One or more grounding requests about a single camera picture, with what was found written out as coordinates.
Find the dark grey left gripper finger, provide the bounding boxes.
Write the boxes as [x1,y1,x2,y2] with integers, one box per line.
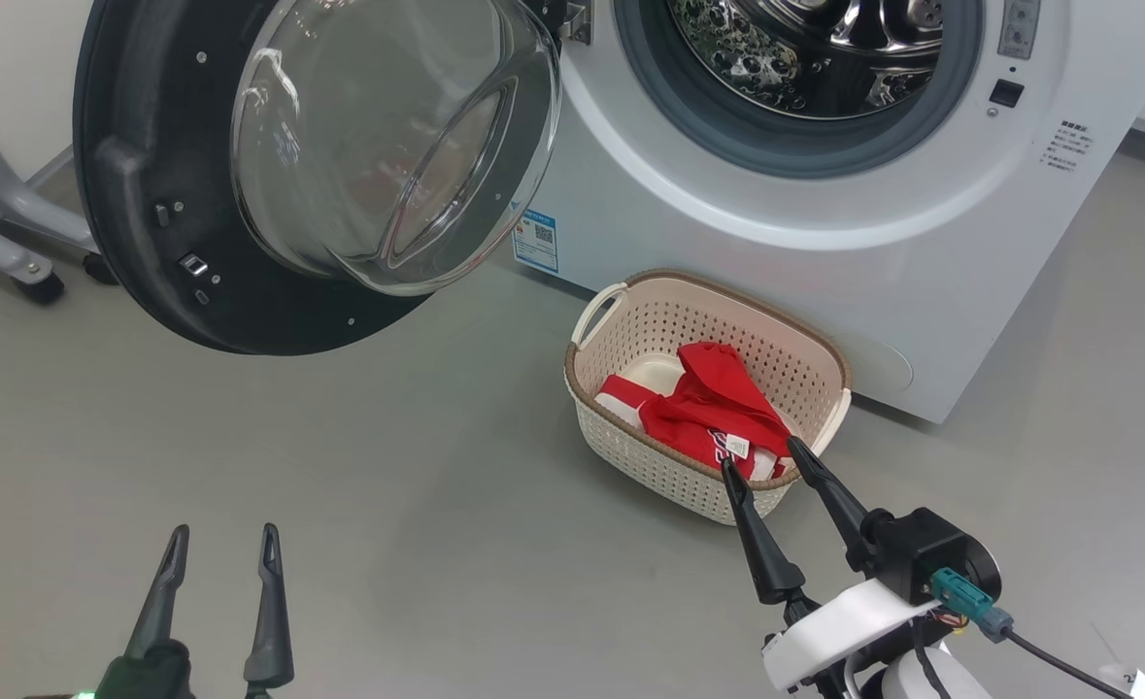
[123,524,190,663]
[244,523,295,692]

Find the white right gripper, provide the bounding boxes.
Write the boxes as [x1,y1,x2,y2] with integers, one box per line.
[721,436,937,692]

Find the red jersey with print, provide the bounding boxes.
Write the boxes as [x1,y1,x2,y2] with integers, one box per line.
[638,340,798,483]

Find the dark grey round washer door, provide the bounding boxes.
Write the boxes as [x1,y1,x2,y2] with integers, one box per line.
[72,0,565,356]

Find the cream perforated laundry basket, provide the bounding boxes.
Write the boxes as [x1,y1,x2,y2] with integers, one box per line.
[563,269,854,526]

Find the white front-load washing machine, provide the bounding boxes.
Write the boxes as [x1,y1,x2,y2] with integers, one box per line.
[509,0,1145,424]

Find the white paper tag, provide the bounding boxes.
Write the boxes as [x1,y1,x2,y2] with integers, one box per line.
[1099,663,1145,699]

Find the blue energy label sticker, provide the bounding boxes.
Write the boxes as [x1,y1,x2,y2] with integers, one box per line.
[513,206,560,275]

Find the right camera cable teal connector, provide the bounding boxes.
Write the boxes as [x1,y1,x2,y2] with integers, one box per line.
[929,568,1138,699]

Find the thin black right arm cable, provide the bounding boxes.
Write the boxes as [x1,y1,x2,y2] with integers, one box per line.
[907,616,954,699]

